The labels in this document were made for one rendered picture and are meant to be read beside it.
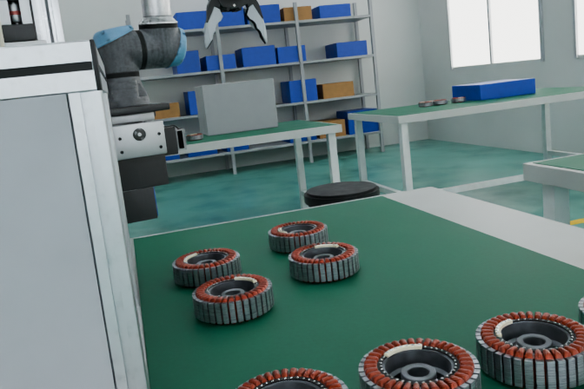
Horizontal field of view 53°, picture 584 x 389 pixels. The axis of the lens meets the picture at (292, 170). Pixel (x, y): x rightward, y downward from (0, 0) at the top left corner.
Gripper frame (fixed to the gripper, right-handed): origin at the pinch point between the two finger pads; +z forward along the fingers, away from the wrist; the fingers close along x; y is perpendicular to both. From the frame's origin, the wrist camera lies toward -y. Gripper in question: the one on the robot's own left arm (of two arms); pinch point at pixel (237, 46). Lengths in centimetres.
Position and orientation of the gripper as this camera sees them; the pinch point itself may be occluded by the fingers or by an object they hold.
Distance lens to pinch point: 139.0
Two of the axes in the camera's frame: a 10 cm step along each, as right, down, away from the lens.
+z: 1.1, 9.8, 1.5
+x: -9.0, 1.6, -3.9
